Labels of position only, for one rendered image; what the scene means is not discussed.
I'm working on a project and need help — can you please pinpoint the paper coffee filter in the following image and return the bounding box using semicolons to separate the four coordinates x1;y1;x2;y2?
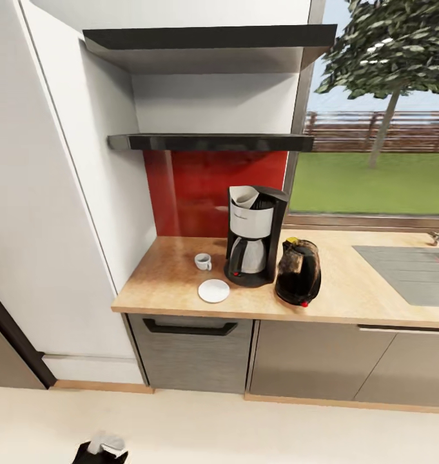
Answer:
229;186;259;209

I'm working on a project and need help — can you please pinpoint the saucer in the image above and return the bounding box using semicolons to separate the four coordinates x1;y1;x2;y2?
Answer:
199;279;229;302

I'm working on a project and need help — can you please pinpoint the coffee cup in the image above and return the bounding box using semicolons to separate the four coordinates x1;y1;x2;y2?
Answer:
195;253;212;271

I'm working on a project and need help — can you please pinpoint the bottle of coffee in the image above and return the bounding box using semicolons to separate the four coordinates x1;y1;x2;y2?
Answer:
282;237;298;256

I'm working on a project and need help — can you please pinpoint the electric kettle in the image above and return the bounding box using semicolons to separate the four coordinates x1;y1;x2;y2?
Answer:
275;239;322;305

